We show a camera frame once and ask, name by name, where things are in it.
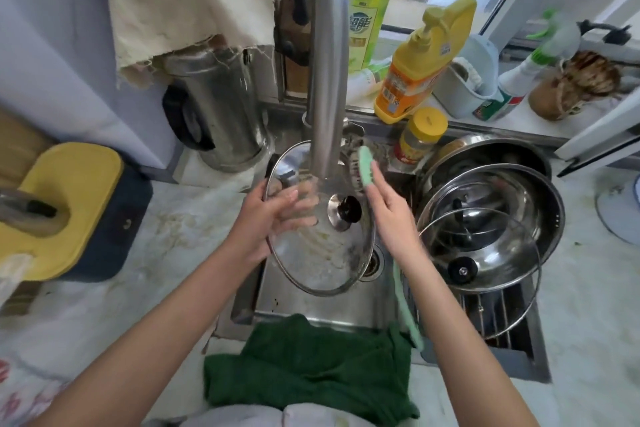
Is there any large steel bowl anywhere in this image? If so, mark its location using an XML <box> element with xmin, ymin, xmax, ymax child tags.
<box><xmin>415</xmin><ymin>134</ymin><xmax>554</xmax><ymax>192</ymax></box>

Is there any wooden board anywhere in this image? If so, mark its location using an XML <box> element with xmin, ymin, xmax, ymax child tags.
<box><xmin>0</xmin><ymin>106</ymin><xmax>57</xmax><ymax>192</ymax></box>

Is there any stainless steel sink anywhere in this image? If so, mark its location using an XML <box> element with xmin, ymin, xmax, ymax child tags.
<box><xmin>214</xmin><ymin>109</ymin><xmax>552</xmax><ymax>383</ymax></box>

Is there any person's right hand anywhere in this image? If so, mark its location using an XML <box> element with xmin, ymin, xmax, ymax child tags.
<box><xmin>369</xmin><ymin>174</ymin><xmax>427</xmax><ymax>268</ymax></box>

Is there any steel wire drain rack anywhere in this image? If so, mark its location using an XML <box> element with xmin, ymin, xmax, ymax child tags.
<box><xmin>400</xmin><ymin>269</ymin><xmax>542</xmax><ymax>350</ymax></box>

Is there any dark green dish cloth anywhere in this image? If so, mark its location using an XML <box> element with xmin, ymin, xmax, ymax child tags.
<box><xmin>202</xmin><ymin>314</ymin><xmax>421</xmax><ymax>426</ymax></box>

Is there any yellow-lidded jar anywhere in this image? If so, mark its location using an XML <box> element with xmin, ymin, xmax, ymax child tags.
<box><xmin>392</xmin><ymin>106</ymin><xmax>450</xmax><ymax>168</ymax></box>

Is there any steel kitchen faucet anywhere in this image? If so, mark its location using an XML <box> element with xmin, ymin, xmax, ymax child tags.
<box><xmin>303</xmin><ymin>0</ymin><xmax>352</xmax><ymax>183</ymax></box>

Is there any white spray bottle green trigger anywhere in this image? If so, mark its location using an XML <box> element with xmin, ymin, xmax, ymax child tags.
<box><xmin>472</xmin><ymin>8</ymin><xmax>582</xmax><ymax>122</ymax></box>

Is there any glass pot lid black knob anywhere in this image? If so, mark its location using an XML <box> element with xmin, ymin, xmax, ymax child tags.
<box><xmin>262</xmin><ymin>140</ymin><xmax>377</xmax><ymax>297</ymax></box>

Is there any white round fan base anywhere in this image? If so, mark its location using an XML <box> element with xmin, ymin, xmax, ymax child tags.
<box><xmin>595</xmin><ymin>174</ymin><xmax>640</xmax><ymax>248</ymax></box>

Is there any black window handle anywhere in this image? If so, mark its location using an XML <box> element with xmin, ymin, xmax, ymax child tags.
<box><xmin>575</xmin><ymin>20</ymin><xmax>632</xmax><ymax>46</ymax></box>

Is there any steel pot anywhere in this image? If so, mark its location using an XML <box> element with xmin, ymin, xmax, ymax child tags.
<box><xmin>416</xmin><ymin>163</ymin><xmax>567</xmax><ymax>288</ymax></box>

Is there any wooden knife block with knives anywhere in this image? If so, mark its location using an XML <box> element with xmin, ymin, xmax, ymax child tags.
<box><xmin>274</xmin><ymin>0</ymin><xmax>315</xmax><ymax>98</ymax></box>

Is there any glass lid steel rim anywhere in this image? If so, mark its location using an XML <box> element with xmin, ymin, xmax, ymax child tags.
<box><xmin>416</xmin><ymin>208</ymin><xmax>544</xmax><ymax>341</ymax></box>

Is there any white red patterned cloth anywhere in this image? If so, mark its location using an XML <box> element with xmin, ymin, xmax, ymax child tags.
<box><xmin>0</xmin><ymin>349</ymin><xmax>72</xmax><ymax>427</ymax></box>

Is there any person's left hand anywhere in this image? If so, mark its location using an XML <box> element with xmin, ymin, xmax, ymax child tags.
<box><xmin>234</xmin><ymin>179</ymin><xmax>321</xmax><ymax>268</ymax></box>

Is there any person's left forearm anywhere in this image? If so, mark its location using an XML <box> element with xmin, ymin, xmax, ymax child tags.
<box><xmin>27</xmin><ymin>242</ymin><xmax>268</xmax><ymax>427</ymax></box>

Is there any green dish brush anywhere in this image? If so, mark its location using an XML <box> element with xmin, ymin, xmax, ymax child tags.
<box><xmin>356</xmin><ymin>145</ymin><xmax>427</xmax><ymax>351</ymax></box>

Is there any person's light grey clothing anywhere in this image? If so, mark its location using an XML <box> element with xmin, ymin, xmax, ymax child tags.
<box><xmin>159</xmin><ymin>402</ymin><xmax>377</xmax><ymax>427</ymax></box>

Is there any sink drain strainer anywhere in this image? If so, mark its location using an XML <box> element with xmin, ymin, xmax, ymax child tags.
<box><xmin>357</xmin><ymin>243</ymin><xmax>387</xmax><ymax>283</ymax></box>

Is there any brown utensil black handle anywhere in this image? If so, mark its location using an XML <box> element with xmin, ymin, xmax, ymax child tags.
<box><xmin>0</xmin><ymin>186</ymin><xmax>72</xmax><ymax>238</ymax></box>

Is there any steel kettle black handle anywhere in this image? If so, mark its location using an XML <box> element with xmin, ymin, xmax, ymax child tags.
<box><xmin>161</xmin><ymin>45</ymin><xmax>274</xmax><ymax>173</ymax></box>

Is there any green detergent bottle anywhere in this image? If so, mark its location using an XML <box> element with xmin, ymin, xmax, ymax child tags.
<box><xmin>334</xmin><ymin>0</ymin><xmax>397</xmax><ymax>76</ymax></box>

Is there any person's right forearm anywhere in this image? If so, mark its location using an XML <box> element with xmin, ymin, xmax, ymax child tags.
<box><xmin>395</xmin><ymin>259</ymin><xmax>543</xmax><ymax>427</ymax></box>

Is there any yellow pump detergent bottle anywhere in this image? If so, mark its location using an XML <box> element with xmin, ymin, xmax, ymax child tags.
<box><xmin>373</xmin><ymin>0</ymin><xmax>479</xmax><ymax>125</ymax></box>

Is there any light blue plastic container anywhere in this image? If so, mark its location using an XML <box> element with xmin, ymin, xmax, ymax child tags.
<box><xmin>432</xmin><ymin>34</ymin><xmax>501</xmax><ymax>108</ymax></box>

